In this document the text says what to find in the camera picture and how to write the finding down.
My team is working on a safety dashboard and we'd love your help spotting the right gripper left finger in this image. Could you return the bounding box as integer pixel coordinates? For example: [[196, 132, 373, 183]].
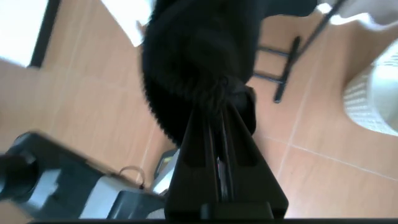
[[164, 107, 221, 219]]

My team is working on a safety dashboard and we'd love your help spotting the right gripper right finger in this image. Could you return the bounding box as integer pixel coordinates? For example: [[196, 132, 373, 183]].
[[217, 101, 289, 219]]

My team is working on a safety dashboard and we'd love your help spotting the black garment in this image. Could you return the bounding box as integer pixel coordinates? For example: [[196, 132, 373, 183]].
[[141, 0, 318, 147]]

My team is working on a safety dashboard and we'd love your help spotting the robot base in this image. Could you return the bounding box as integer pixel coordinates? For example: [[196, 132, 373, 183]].
[[0, 131, 182, 220]]

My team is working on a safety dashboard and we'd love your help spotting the black clothes rack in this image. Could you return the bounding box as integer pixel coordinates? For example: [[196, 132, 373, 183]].
[[252, 0, 346, 105]]

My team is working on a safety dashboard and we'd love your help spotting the white laundry basket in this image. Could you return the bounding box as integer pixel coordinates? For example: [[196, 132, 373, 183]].
[[342, 40, 398, 137]]

